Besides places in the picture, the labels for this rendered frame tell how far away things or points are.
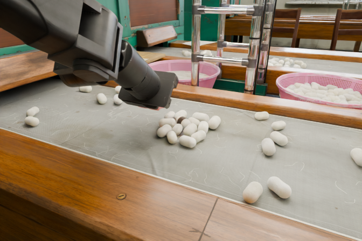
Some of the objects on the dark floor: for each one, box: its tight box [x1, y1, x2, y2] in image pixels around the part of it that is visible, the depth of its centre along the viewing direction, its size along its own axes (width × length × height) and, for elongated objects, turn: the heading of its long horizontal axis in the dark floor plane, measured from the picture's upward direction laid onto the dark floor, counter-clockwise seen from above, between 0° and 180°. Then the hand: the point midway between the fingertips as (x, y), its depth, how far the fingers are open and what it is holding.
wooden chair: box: [261, 8, 302, 48], centre depth 256 cm, size 44×43×91 cm
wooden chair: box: [330, 9, 362, 51], centre depth 234 cm, size 44×43×91 cm
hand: (164, 103), depth 53 cm, fingers closed
